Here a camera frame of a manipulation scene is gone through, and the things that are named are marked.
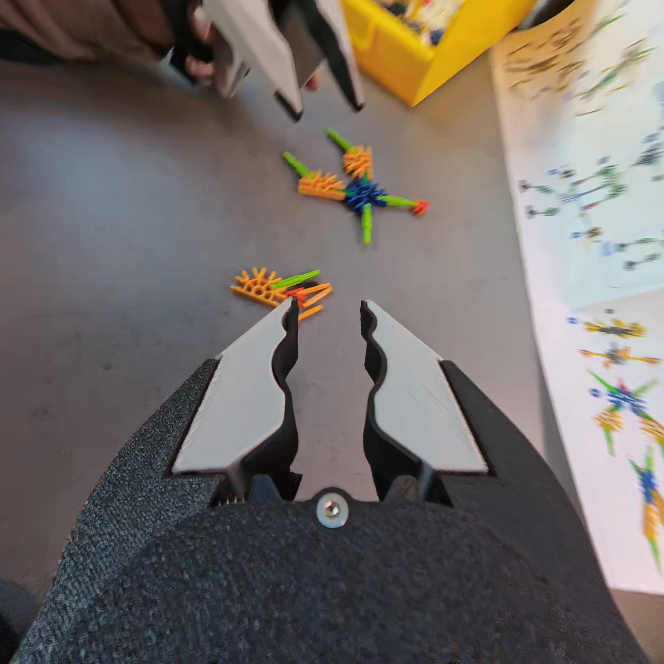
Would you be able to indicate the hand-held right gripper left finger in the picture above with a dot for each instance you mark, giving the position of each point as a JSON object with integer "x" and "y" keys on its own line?
{"x": 233, "y": 410}

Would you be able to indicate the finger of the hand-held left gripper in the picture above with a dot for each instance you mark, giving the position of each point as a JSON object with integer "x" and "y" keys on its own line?
{"x": 340, "y": 41}
{"x": 259, "y": 41}

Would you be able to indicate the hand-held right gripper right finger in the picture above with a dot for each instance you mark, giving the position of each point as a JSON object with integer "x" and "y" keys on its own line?
{"x": 425, "y": 415}

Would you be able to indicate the yellow storage bin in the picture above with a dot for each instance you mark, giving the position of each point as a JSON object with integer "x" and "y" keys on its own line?
{"x": 404, "y": 67}

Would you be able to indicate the pile of toy pieces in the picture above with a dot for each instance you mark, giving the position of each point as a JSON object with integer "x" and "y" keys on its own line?
{"x": 425, "y": 20}

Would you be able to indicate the yellow fan connector green rod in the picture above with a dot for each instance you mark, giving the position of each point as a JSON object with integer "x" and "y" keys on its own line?
{"x": 257, "y": 288}

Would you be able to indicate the large blue connector fan assembly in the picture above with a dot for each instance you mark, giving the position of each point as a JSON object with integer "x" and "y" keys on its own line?
{"x": 363, "y": 194}

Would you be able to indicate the person's left forearm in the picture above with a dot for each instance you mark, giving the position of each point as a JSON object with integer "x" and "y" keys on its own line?
{"x": 78, "y": 26}

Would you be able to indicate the grey desk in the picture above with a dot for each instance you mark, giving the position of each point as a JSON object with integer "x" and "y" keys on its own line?
{"x": 129, "y": 207}

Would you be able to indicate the person's left hand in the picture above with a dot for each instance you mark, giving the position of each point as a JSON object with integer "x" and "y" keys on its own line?
{"x": 205, "y": 36}

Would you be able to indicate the toy instruction sheet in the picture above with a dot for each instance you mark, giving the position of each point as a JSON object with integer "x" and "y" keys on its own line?
{"x": 586, "y": 259}

